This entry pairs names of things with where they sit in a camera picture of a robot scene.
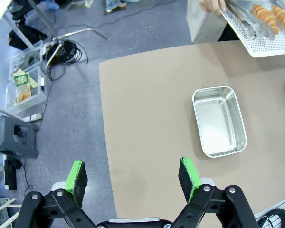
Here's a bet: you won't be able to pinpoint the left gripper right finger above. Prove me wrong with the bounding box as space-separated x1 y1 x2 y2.
172 156 259 228

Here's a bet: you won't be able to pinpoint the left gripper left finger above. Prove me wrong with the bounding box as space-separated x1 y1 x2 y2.
14 159 98 228

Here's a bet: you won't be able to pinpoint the rectangular stainless steel container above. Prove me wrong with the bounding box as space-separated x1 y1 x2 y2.
192 85 248 158

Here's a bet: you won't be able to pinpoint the perforated metal tray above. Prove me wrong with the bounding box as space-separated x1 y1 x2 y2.
219 0 285 58

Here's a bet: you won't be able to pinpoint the metal serving tongs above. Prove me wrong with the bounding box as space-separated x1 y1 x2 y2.
225 0 276 40

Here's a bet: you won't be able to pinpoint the golden croissant bread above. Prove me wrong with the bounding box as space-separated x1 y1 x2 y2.
271 4 285 34
251 4 280 36

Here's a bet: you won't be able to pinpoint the person right hand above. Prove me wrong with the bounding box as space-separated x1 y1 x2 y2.
199 0 227 17

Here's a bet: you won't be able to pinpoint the grey plastic stool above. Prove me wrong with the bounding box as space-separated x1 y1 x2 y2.
0 115 39 159

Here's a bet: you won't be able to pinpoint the clear plastic storage bin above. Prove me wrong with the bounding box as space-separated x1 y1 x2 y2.
6 66 48 117
9 40 44 80

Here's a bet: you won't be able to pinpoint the green snack bag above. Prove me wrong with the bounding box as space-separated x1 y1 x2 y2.
13 68 38 104

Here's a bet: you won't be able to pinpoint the black bag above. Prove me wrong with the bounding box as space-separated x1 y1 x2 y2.
8 23 48 50

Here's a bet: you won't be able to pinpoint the person in beige jacket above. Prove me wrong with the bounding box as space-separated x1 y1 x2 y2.
186 0 243 45

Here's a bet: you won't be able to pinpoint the black coiled cable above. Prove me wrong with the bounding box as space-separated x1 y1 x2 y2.
46 40 89 66

